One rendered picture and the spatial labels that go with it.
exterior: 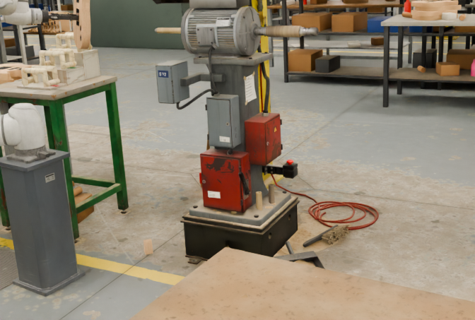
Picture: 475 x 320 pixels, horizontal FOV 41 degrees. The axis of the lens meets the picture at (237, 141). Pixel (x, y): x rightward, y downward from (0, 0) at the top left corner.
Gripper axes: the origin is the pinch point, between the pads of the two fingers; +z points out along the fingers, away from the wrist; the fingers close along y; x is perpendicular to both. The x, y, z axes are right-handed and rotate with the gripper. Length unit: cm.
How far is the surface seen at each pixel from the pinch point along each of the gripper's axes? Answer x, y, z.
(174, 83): -26, 82, 36
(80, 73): -35.2, -9.7, 3.2
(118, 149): -85, -10, 27
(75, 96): -45.3, 11.0, -3.2
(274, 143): -58, 90, 90
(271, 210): -94, 96, 88
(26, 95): -45, 8, -30
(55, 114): -54, 22, -16
